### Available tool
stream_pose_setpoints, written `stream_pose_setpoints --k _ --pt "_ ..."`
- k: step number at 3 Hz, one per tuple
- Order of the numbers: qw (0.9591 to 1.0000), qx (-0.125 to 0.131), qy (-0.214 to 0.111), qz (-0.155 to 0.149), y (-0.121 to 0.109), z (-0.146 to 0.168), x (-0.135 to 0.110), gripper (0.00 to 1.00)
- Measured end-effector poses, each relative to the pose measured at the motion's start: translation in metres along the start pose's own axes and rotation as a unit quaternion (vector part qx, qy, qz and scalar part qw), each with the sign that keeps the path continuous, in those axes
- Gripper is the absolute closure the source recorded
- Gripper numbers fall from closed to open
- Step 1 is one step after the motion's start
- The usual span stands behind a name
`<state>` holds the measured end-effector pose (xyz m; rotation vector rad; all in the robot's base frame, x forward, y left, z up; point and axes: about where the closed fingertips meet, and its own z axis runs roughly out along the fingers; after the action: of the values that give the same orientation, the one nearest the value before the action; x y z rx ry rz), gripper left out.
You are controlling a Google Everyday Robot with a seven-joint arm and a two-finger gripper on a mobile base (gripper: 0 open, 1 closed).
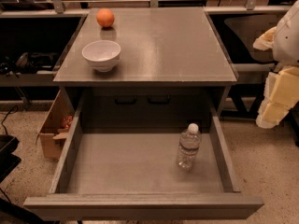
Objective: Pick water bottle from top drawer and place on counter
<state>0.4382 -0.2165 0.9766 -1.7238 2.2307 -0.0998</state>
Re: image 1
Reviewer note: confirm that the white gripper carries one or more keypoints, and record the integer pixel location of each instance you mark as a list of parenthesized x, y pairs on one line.
[(287, 41)]

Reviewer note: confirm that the clear plastic water bottle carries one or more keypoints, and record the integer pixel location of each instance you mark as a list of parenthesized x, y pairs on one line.
[(188, 147)]

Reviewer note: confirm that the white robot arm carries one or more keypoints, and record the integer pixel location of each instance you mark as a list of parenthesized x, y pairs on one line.
[(286, 41)]

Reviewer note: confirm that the grey cabinet counter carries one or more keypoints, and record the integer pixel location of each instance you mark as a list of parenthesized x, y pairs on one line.
[(174, 46)]

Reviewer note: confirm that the grey open top drawer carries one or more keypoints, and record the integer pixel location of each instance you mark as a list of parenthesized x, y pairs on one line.
[(119, 162)]

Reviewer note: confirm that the black chair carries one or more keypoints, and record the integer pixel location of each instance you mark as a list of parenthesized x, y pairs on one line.
[(246, 29)]

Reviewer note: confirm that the white ceramic bowl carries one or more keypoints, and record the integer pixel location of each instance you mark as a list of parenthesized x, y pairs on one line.
[(102, 55)]

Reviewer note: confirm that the orange fruit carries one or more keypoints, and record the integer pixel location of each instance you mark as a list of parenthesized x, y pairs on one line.
[(105, 17)]

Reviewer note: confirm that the red item in box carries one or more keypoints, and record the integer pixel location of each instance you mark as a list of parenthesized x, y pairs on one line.
[(66, 122)]

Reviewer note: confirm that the brown cardboard box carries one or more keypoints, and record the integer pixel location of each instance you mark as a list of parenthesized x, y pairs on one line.
[(51, 133)]

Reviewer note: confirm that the black drawer handle right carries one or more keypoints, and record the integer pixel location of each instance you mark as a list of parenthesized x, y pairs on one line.
[(158, 99)]

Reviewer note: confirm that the black drawer handle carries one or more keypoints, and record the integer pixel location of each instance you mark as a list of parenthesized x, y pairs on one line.
[(158, 99), (125, 100)]

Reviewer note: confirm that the black drawer handle left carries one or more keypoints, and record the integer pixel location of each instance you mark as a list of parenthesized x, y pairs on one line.
[(125, 100)]

